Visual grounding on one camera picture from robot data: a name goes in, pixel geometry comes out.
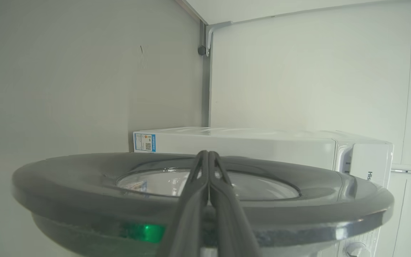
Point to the blue energy label sticker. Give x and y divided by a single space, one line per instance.
145 142

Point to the black round glass washer door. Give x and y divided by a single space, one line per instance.
84 185

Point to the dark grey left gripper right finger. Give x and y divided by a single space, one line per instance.
227 221

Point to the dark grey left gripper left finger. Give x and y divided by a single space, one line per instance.
191 214

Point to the metal frame leg with caster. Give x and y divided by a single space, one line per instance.
209 35

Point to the white front-load washing machine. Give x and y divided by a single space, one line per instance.
262 146

